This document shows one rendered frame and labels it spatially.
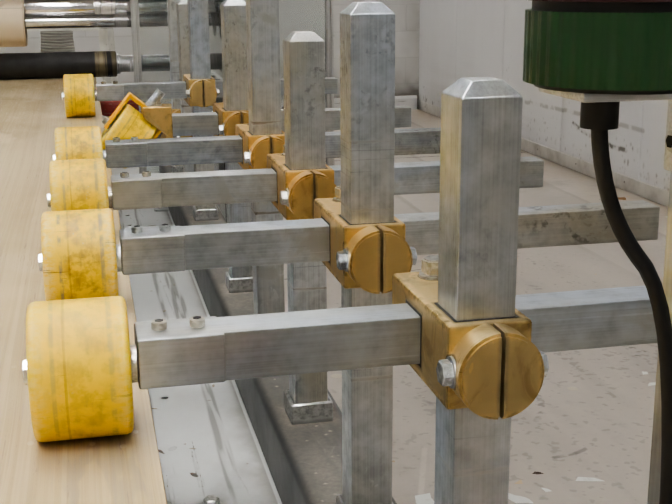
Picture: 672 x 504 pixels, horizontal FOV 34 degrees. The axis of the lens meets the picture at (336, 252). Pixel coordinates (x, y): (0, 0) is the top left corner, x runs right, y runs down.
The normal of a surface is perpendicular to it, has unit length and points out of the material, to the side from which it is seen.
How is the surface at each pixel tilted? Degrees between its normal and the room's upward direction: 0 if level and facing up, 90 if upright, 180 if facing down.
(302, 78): 90
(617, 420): 0
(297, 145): 90
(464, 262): 90
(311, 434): 0
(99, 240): 53
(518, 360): 90
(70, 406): 101
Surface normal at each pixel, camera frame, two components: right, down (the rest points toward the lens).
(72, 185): 0.18, -0.32
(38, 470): 0.00, -0.97
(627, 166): -0.97, 0.06
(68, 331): 0.14, -0.60
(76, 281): 0.22, 0.37
